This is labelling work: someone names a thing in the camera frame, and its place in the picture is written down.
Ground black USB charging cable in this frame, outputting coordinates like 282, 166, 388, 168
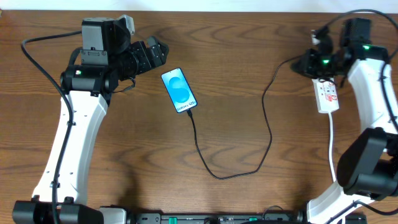
185, 55, 304, 180

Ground white power strip cord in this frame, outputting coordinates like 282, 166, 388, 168
328, 113, 338, 183

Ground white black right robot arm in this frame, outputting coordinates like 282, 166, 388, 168
292, 18, 397, 223

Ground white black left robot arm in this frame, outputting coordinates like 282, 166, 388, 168
12, 15, 169, 223

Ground blue Galaxy smartphone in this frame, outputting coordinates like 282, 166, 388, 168
161, 67, 198, 113

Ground white power strip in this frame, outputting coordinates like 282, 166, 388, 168
312, 79, 340, 114

